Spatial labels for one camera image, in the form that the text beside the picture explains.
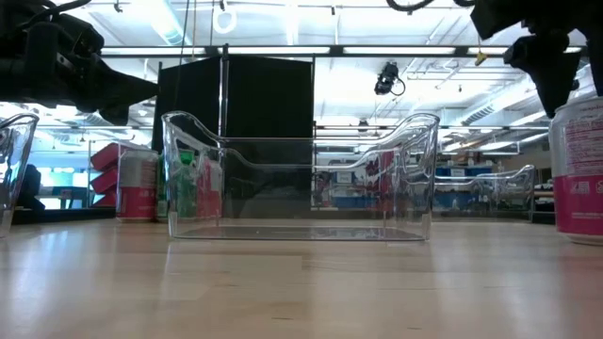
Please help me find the white hanging ring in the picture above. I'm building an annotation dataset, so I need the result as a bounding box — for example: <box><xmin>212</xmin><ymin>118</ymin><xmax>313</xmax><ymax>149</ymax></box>
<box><xmin>212</xmin><ymin>7</ymin><xmax>238</xmax><ymax>35</ymax></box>

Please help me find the black aluminium table frame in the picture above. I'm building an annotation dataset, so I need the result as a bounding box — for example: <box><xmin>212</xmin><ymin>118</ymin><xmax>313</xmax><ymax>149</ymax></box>
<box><xmin>11</xmin><ymin>206</ymin><xmax>603</xmax><ymax>226</ymax></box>

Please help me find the black room divider panel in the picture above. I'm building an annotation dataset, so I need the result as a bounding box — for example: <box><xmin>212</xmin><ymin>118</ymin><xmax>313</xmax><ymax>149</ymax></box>
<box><xmin>151</xmin><ymin>55</ymin><xmax>316</xmax><ymax>220</ymax></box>

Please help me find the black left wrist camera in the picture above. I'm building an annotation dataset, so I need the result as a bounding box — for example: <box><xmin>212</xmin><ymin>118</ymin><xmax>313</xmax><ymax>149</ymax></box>
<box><xmin>46</xmin><ymin>12</ymin><xmax>106</xmax><ymax>60</ymax></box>

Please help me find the black horizontal overhead beam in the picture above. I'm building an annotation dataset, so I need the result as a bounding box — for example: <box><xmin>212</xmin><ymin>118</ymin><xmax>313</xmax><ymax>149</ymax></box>
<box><xmin>101</xmin><ymin>44</ymin><xmax>585</xmax><ymax>58</ymax></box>

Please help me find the clear plastic bin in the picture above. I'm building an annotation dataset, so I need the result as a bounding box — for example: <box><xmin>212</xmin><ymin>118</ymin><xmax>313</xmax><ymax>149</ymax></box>
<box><xmin>161</xmin><ymin>110</ymin><xmax>442</xmax><ymax>243</ymax></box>
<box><xmin>432</xmin><ymin>164</ymin><xmax>537</xmax><ymax>222</ymax></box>
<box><xmin>0</xmin><ymin>112</ymin><xmax>41</xmax><ymax>239</ymax></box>

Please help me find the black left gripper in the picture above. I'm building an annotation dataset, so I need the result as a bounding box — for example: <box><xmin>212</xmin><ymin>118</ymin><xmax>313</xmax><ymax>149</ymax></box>
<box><xmin>18</xmin><ymin>49</ymin><xmax>160</xmax><ymax>127</ymax></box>

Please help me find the green soda can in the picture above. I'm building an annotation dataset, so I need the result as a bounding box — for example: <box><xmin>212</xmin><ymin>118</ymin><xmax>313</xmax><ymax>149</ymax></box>
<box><xmin>157</xmin><ymin>150</ymin><xmax>198</xmax><ymax>222</ymax></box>

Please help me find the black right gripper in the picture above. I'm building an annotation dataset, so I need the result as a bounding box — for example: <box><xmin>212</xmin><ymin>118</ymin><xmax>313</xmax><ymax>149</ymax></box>
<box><xmin>469</xmin><ymin>0</ymin><xmax>603</xmax><ymax>120</ymax></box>

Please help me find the black office chair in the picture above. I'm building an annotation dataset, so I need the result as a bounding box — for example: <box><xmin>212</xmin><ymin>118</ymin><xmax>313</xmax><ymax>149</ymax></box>
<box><xmin>16</xmin><ymin>163</ymin><xmax>47</xmax><ymax>212</ymax></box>

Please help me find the red storage bin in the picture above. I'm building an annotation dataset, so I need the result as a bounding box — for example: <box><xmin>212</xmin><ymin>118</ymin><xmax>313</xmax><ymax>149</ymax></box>
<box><xmin>91</xmin><ymin>190</ymin><xmax>119</xmax><ymax>208</ymax></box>
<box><xmin>90</xmin><ymin>142</ymin><xmax>122</xmax><ymax>171</ymax></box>
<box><xmin>90</xmin><ymin>167</ymin><xmax>119</xmax><ymax>195</ymax></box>

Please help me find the black ceiling camera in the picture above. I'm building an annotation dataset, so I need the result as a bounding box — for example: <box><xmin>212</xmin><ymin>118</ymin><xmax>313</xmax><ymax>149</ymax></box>
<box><xmin>374</xmin><ymin>60</ymin><xmax>406</xmax><ymax>98</ymax></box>

